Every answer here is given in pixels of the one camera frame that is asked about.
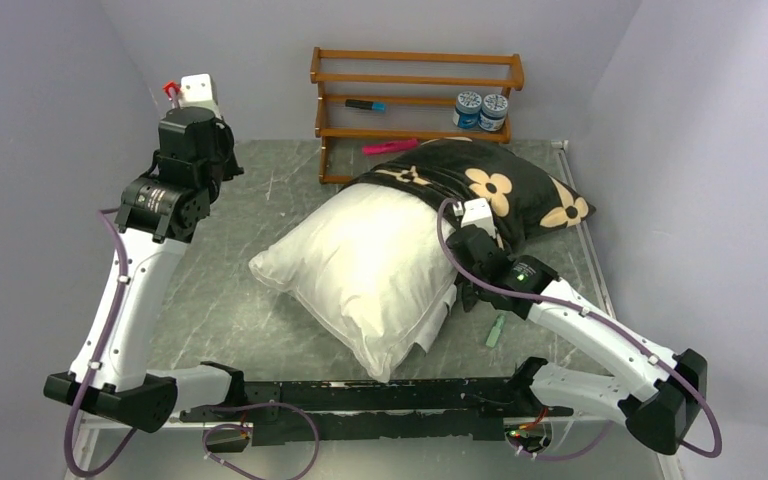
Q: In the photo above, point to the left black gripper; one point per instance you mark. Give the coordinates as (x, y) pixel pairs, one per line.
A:
(232, 167)

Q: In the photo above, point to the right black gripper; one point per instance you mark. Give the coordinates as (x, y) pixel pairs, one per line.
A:
(497, 241)

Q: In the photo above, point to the black pillowcase with beige flowers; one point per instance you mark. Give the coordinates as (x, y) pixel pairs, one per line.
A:
(527, 202)

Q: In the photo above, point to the white pillow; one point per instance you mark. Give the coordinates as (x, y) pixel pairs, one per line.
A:
(368, 266)

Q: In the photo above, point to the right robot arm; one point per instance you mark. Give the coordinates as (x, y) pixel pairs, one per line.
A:
(659, 396)

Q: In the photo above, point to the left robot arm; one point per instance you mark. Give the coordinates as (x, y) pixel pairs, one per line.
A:
(153, 227)

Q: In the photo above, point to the green translucent marker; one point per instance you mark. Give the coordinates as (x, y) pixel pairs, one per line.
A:
(495, 331)

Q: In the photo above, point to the right blue lidded jar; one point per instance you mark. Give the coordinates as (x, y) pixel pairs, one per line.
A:
(493, 113)

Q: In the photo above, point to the blue lidded jar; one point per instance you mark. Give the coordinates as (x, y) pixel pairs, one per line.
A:
(493, 113)
(467, 108)

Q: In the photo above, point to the pink highlighter marker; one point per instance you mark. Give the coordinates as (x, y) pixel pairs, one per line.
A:
(395, 146)

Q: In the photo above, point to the left blue lidded jar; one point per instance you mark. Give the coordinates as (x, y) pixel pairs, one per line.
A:
(467, 108)

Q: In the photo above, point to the blue and black marker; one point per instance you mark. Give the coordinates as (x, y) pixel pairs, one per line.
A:
(366, 105)

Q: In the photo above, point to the wooden three-tier shelf rack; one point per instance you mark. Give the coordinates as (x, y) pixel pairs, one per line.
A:
(325, 131)

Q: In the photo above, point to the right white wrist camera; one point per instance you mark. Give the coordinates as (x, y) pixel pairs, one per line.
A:
(478, 213)

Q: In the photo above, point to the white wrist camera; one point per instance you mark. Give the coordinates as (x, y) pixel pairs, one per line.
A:
(478, 213)
(197, 90)

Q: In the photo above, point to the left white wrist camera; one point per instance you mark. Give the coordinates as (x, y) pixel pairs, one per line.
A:
(197, 90)

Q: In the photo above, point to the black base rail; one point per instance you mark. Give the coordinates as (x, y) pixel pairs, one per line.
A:
(483, 409)

